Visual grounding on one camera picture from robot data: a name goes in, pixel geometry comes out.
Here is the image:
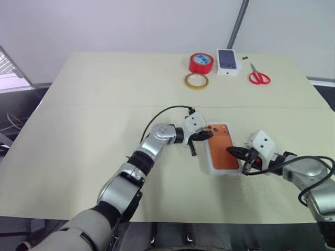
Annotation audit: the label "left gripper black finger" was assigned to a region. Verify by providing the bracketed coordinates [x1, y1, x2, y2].
[198, 131, 214, 142]
[188, 140, 198, 158]

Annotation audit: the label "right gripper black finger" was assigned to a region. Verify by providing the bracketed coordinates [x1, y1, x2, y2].
[242, 156, 254, 175]
[226, 146, 250, 159]

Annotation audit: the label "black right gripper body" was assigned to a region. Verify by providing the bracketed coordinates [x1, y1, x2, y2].
[247, 147, 264, 168]

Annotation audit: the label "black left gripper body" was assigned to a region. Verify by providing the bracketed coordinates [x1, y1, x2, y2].
[188, 132, 204, 143]

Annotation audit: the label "white boxed smartphone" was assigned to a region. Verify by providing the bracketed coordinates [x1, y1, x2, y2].
[216, 48, 243, 77]

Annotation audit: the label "yellow tape roll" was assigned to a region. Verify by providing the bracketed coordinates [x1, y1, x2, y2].
[183, 73, 209, 91]

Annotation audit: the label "red tape roll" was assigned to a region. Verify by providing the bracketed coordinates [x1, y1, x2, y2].
[188, 53, 215, 74]

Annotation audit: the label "grey metal pole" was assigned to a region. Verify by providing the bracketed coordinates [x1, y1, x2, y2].
[226, 0, 249, 50]

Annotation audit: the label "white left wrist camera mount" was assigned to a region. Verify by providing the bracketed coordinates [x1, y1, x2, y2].
[182, 111, 207, 146]

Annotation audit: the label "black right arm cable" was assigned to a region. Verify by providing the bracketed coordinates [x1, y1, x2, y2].
[242, 155, 335, 207]

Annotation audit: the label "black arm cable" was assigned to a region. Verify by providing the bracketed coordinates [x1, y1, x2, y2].
[242, 155, 335, 207]
[140, 105, 196, 143]

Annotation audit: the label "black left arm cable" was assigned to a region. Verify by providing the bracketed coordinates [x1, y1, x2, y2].
[140, 105, 196, 143]

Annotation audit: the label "red handled scissors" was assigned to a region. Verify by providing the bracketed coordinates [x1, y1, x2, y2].
[248, 62, 272, 86]

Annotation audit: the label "white floor cables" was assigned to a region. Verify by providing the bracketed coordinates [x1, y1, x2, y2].
[6, 112, 25, 131]

